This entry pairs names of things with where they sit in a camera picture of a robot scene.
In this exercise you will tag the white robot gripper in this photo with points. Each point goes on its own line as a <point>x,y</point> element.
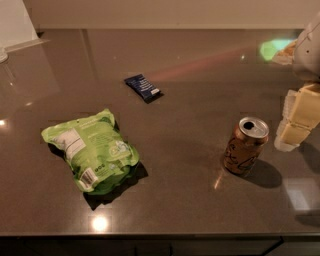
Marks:
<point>308,53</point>

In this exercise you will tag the orange soda can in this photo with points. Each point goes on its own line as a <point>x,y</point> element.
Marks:
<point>246,142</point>

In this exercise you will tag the dark blue snack bar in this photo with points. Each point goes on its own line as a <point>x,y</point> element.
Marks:
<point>144,88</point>

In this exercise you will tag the green snack bag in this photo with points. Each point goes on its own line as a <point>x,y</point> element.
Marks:
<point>100,159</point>

